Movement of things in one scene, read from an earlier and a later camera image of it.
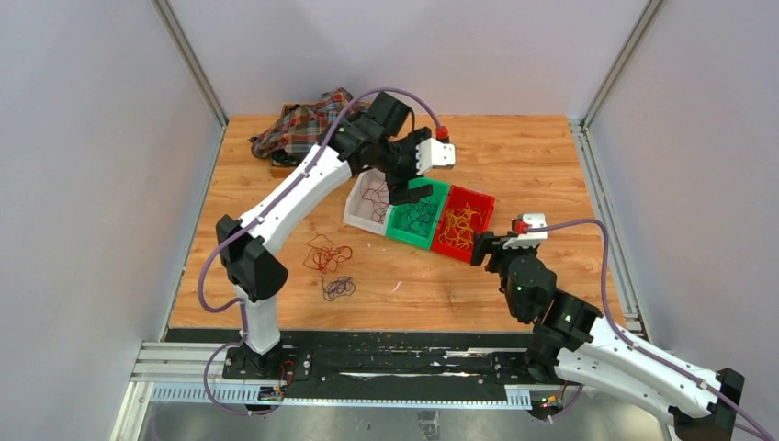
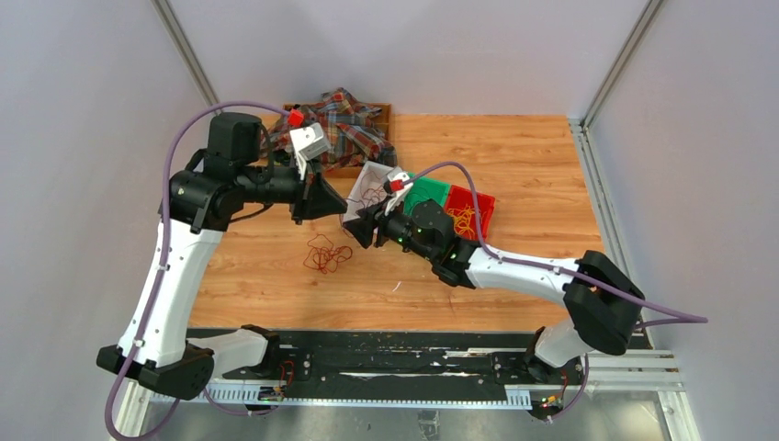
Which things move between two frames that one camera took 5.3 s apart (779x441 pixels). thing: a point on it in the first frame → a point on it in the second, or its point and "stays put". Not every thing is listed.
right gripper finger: [481, 244] → [362, 228]
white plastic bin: [367, 201] stays put
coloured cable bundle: [323, 256] stays put
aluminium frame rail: [187, 374] stays put
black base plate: [363, 359] stays put
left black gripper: [400, 191] → [322, 199]
